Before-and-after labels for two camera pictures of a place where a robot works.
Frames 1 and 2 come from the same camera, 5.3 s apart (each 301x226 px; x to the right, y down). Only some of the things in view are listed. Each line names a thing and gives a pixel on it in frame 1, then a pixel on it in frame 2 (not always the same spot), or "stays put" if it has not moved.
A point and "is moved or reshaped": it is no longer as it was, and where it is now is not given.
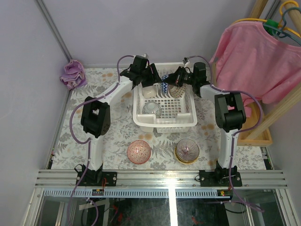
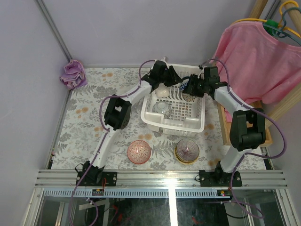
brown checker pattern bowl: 179,92 → 189,98
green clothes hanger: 272,27 stays put
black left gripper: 150,76 → 170,75
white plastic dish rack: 168,108 is moved or reshaped
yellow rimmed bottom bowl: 185,162 stays put
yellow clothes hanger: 280,24 stays put
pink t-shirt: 248,59 stays put
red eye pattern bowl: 138,152 stays put
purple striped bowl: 187,149 stays put
